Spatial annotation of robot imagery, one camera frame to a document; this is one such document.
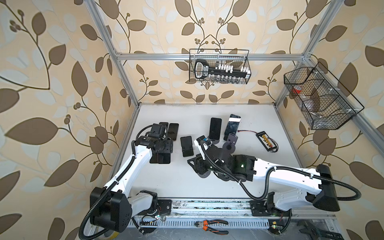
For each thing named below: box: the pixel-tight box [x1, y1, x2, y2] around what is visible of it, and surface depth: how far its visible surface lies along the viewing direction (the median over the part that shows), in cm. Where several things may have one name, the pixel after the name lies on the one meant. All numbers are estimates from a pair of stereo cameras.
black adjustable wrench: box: [297, 220, 345, 240], surface depth 69 cm
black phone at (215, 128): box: [209, 117, 222, 140], surface depth 95 cm
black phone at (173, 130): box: [167, 123, 179, 141], surface depth 107 cm
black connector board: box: [256, 131, 279, 153], surface depth 98 cm
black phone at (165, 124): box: [159, 122, 169, 128], surface depth 110 cm
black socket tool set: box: [194, 59, 249, 79], surface depth 84 cm
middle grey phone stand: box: [222, 141, 236, 154], surface depth 98 cm
